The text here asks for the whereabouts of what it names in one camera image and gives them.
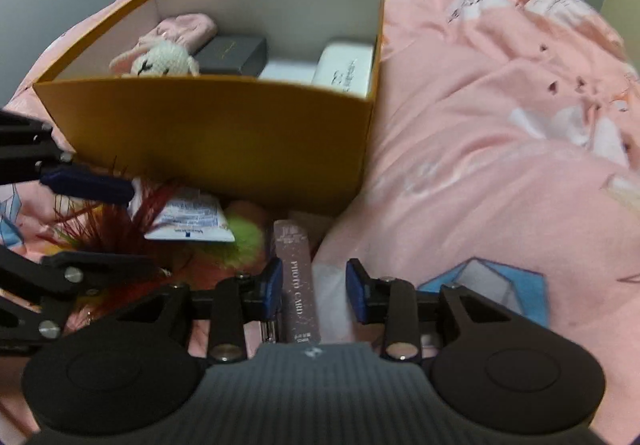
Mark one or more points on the pink glitter card box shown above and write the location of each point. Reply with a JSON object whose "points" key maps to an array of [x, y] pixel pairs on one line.
{"points": [[297, 285]]}

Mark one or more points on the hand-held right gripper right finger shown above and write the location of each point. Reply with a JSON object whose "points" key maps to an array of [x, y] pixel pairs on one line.
{"points": [[354, 285]]}

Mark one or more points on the orange cardboard box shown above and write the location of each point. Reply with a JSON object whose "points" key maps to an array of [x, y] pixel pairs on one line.
{"points": [[200, 135]]}

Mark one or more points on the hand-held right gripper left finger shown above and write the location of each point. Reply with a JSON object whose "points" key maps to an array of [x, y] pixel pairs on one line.
{"points": [[272, 287]]}

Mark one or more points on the white crochet bunny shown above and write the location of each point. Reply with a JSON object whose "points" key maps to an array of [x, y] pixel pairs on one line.
{"points": [[160, 57]]}

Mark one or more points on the dark grey box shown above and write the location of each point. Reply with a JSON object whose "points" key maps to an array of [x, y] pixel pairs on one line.
{"points": [[230, 52]]}

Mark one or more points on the pink printed blanket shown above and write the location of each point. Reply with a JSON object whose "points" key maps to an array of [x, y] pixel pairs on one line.
{"points": [[475, 125]]}

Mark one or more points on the white glasses case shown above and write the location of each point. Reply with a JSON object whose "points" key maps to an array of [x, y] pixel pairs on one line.
{"points": [[345, 65]]}

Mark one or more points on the green pink fuzzy ball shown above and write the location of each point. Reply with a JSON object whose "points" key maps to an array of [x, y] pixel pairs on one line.
{"points": [[245, 235]]}

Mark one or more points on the white cream tube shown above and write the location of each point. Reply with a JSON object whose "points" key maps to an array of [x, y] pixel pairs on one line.
{"points": [[195, 220]]}

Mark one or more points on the red feather toy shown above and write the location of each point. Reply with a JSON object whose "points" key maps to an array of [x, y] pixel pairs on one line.
{"points": [[115, 230]]}

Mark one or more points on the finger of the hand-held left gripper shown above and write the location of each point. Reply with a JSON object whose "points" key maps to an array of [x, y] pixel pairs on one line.
{"points": [[100, 265], [85, 182]]}

